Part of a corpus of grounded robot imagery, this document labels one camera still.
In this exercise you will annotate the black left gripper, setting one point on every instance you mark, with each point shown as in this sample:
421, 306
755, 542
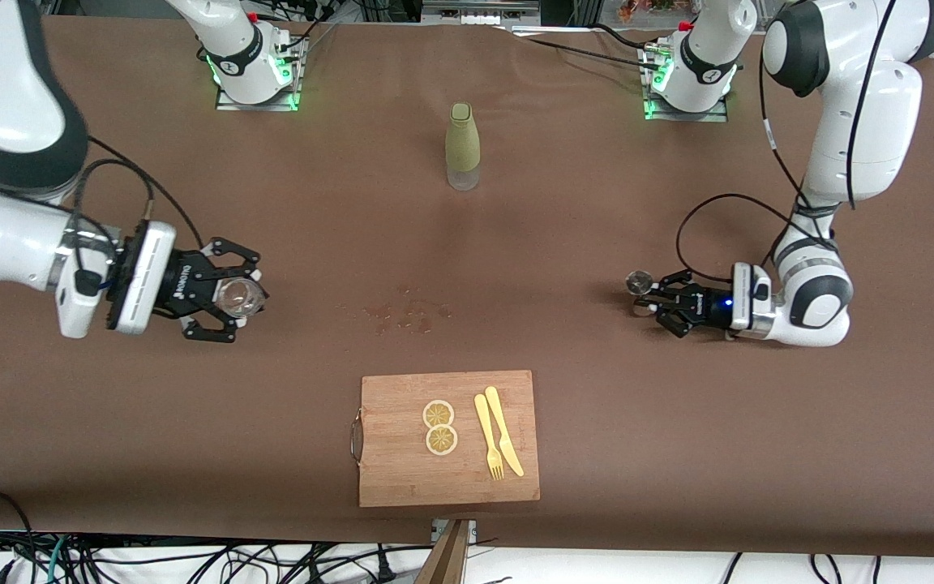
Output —
705, 310

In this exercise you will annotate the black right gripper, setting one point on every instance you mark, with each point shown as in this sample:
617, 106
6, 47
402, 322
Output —
184, 289

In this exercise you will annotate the small clear glass cup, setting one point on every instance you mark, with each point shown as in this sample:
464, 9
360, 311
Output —
238, 297

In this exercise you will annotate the steel double jigger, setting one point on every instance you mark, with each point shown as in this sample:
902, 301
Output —
640, 282

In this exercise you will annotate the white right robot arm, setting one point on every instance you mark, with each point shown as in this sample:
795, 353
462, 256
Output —
5, 243

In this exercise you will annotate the brown table cover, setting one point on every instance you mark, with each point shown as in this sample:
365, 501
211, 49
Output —
678, 405

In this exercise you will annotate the spilled liquid drops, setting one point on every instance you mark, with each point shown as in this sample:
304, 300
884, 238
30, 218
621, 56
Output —
417, 311

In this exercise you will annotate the yellow plastic knife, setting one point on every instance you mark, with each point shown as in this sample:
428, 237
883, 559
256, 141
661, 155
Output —
503, 430

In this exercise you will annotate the yellow plastic fork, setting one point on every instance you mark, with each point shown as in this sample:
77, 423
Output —
485, 426

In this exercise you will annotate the yellow lemon slice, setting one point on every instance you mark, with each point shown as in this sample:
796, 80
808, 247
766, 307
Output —
441, 440
439, 414

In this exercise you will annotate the wooden cutting board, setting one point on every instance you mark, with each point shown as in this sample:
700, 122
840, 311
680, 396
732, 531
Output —
402, 470

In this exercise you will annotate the green sleeved glass bottle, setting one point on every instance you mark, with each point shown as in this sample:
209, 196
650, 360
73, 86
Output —
463, 146

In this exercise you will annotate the colourful packaged item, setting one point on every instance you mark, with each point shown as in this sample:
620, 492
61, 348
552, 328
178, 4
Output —
645, 8

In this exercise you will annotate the grey metal box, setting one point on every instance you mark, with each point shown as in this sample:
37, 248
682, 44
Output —
475, 10

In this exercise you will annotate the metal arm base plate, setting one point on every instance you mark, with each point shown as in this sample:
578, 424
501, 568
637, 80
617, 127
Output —
661, 116
232, 105

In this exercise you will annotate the wooden beam with bracket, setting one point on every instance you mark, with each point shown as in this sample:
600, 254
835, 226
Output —
447, 560

